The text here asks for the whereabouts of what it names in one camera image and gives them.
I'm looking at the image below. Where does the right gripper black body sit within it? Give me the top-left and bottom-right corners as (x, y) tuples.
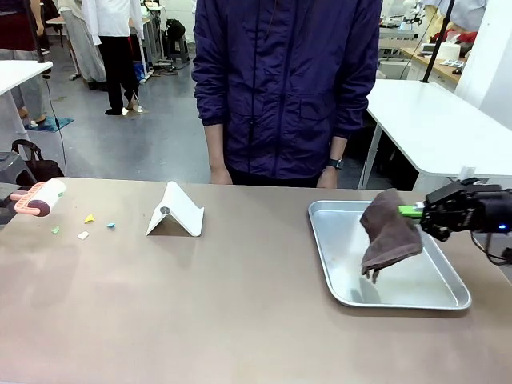
(419, 182), (512, 242)

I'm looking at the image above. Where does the brown towel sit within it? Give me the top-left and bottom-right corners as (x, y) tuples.
(359, 188), (424, 284)

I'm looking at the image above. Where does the pink lint roller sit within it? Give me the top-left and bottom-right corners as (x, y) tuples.
(0, 178), (67, 218)

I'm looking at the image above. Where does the person's left forearm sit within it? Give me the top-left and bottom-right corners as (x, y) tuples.
(328, 135), (350, 162)

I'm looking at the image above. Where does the person's right forearm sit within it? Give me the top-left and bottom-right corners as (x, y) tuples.
(204, 124), (227, 169)

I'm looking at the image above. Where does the person's left hand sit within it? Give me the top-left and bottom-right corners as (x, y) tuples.
(318, 167), (339, 189)

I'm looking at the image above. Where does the person's right hand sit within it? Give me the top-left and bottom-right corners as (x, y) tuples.
(209, 166), (233, 186)

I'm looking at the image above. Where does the metal tray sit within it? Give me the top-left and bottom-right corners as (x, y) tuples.
(307, 199), (472, 311)

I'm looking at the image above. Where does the large white table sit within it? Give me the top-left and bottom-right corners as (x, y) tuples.
(358, 78), (512, 193)

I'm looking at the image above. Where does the wooden table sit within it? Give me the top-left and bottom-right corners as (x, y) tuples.
(399, 46), (461, 84)

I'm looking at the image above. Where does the black pole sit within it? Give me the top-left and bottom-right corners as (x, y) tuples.
(23, 0), (46, 65)
(422, 0), (456, 84)

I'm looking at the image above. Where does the person in purple jacket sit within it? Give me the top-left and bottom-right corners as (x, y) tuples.
(191, 0), (381, 189)

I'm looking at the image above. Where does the white folded stand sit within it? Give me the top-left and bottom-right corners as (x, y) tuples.
(146, 180), (205, 238)

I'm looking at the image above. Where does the black stool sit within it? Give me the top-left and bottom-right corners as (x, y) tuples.
(165, 18), (190, 64)

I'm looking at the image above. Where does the person in white shirt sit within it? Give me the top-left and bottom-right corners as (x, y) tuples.
(82, 0), (144, 116)

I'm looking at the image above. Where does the person in beige clothes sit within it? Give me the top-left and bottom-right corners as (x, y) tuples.
(59, 0), (107, 91)

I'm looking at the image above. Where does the dark bag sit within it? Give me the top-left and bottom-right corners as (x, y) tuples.
(10, 138), (65, 187)

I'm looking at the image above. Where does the blue floor mat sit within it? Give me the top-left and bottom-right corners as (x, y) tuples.
(25, 116), (75, 133)

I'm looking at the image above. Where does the grey stool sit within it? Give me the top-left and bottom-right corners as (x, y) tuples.
(0, 151), (38, 187)

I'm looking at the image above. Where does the person in dark red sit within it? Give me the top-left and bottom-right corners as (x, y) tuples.
(0, 0), (50, 125)

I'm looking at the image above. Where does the small white table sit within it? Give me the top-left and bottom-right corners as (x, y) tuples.
(0, 59), (54, 97)

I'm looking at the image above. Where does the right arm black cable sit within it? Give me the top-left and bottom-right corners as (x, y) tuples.
(470, 230), (512, 266)

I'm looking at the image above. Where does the thin black hanging cable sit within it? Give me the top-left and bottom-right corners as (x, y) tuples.
(42, 74), (68, 178)

